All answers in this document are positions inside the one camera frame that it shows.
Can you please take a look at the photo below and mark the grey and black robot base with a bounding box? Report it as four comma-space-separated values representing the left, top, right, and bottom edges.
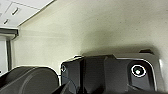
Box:
0, 52, 158, 94

